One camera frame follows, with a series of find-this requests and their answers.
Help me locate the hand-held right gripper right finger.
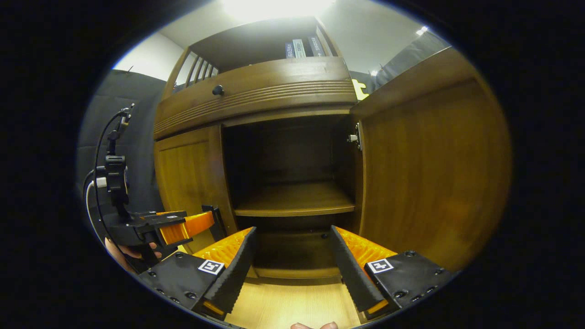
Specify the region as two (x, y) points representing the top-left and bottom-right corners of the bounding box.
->
(330, 225), (459, 320)

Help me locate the black door handle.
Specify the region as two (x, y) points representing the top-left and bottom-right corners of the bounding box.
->
(202, 206), (227, 242)

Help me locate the white cable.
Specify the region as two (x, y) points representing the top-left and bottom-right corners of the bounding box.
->
(85, 178), (108, 238)

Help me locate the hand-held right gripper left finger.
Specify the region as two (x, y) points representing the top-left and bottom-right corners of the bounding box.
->
(137, 226), (257, 320)

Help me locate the wooden double-door shoe cabinet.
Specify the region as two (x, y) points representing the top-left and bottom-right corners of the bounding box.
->
(153, 17), (512, 286)

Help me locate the black cable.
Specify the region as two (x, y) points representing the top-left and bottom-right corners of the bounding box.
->
(94, 109), (133, 256)

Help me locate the wooden shoe cabinet door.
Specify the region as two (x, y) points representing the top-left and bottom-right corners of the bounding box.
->
(350, 47), (512, 272)
(154, 126), (238, 254)

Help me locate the black backdrop cloth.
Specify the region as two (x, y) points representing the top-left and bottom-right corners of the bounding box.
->
(77, 31), (451, 256)

